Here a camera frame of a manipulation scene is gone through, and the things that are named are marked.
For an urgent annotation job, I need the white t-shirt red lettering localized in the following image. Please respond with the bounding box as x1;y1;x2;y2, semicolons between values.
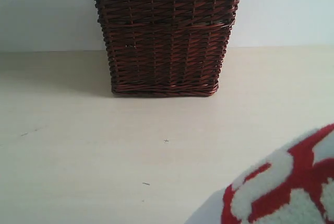
187;124;333;223

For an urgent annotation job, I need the dark red wicker basket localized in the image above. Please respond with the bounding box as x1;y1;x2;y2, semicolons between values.
94;0;240;97

